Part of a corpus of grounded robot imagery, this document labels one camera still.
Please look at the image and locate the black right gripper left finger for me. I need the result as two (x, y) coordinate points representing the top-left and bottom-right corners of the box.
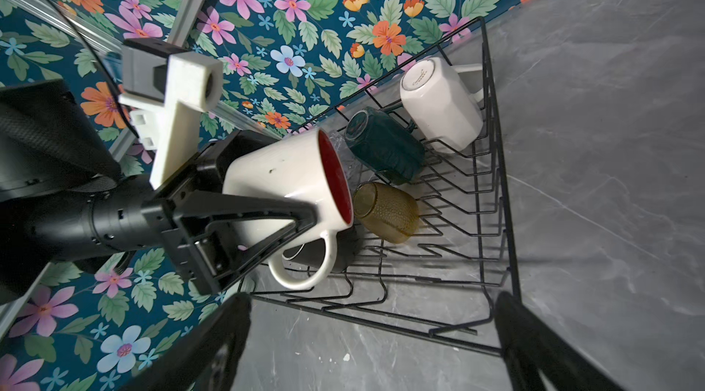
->
(123, 293), (252, 390)

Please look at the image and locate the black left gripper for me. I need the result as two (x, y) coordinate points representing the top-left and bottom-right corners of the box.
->
(141, 130), (317, 294)

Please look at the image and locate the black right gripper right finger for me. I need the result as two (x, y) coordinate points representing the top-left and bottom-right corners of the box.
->
(495, 291), (621, 390)

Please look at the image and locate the white mug red interior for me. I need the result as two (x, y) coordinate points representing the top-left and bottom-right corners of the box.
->
(222, 128), (354, 290)

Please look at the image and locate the olive textured glass tumbler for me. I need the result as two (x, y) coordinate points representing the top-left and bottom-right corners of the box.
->
(352, 182), (420, 244)

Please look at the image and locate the green mug cream interior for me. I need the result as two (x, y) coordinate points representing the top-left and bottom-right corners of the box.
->
(344, 106), (425, 185)

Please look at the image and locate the white ceramic mug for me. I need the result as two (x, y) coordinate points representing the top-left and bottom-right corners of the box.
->
(399, 57), (484, 153)

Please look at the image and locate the black mug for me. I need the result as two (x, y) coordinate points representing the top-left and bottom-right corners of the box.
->
(283, 227), (363, 274)

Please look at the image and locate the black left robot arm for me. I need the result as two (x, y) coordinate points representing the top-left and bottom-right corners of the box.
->
(1, 80), (317, 304)

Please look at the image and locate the black wire dish rack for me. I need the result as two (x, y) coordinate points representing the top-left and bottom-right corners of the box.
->
(253, 18), (521, 357)

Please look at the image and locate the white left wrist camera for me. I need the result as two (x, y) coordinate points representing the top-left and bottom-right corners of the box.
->
(119, 38), (223, 189)

